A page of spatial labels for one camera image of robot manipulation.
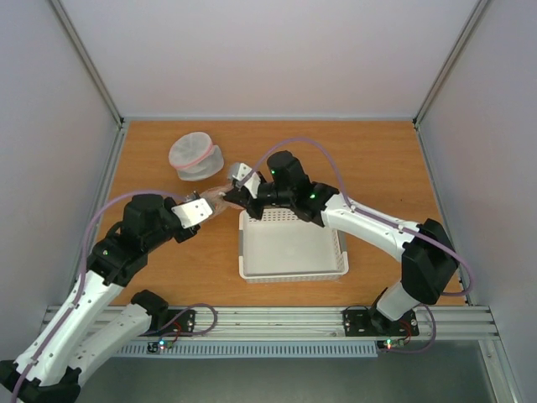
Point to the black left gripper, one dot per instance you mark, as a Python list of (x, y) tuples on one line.
[(193, 232)]

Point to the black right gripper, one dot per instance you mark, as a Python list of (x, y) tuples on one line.
[(234, 197)]

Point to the floral bra laundry bag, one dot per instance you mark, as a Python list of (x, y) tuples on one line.
[(215, 196)]

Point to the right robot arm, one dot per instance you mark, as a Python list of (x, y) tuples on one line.
[(423, 249)]

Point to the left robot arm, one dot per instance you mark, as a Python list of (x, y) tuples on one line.
[(65, 355)]

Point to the round white mesh laundry bag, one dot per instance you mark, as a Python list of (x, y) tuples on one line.
[(195, 157)]

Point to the white plastic basket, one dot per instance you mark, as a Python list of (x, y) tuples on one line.
[(280, 247)]

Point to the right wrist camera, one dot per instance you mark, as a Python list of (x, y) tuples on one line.
[(242, 176)]

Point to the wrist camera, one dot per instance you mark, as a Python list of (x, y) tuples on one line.
[(206, 207), (242, 176)]

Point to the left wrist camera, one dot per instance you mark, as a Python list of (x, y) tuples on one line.
[(206, 207)]

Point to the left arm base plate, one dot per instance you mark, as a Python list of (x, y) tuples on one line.
[(171, 322)]

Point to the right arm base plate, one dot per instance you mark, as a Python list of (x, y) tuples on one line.
[(358, 321)]

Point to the grey slotted cable duct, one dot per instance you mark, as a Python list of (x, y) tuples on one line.
[(251, 350)]

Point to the aluminium front rail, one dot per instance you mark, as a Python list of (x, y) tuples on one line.
[(448, 323)]

